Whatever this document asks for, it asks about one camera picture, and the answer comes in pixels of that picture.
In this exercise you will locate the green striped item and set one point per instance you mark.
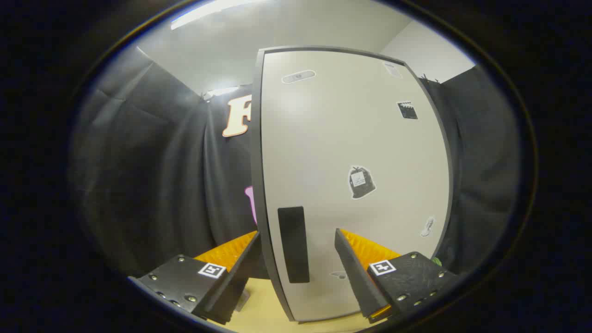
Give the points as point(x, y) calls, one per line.
point(436, 262)

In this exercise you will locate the grey shoe cabinet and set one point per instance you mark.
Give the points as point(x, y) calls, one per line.
point(255, 138)

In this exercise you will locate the black backdrop cloth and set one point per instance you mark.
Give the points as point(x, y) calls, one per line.
point(138, 162)

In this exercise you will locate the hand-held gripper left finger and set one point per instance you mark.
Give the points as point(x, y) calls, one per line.
point(240, 273)

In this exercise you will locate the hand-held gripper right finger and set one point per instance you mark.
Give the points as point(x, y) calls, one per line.
point(354, 273)

